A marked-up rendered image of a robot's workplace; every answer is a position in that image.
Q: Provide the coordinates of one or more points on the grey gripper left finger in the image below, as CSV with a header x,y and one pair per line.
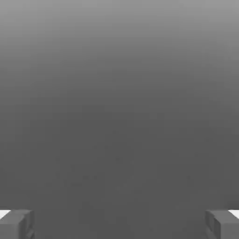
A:
x,y
13,225

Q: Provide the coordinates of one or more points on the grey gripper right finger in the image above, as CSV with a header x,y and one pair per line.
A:
x,y
226,225

